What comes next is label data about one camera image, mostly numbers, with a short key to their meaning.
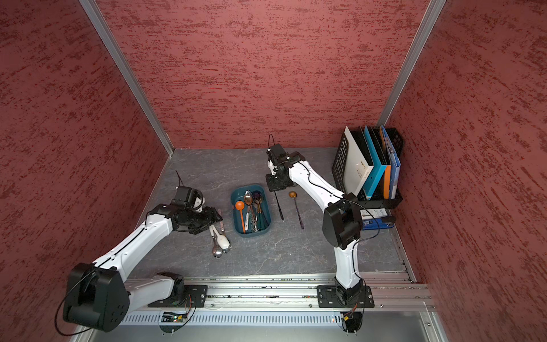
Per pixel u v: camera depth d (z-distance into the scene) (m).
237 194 0.97
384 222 0.93
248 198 0.97
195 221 0.71
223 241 0.85
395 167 0.76
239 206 0.97
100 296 0.40
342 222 0.51
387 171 0.77
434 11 0.71
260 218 0.92
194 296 0.74
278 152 0.71
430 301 0.74
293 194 1.03
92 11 0.71
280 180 0.76
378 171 0.77
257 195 0.98
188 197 0.68
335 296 0.70
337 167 1.02
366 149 0.80
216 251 0.85
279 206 0.85
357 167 0.82
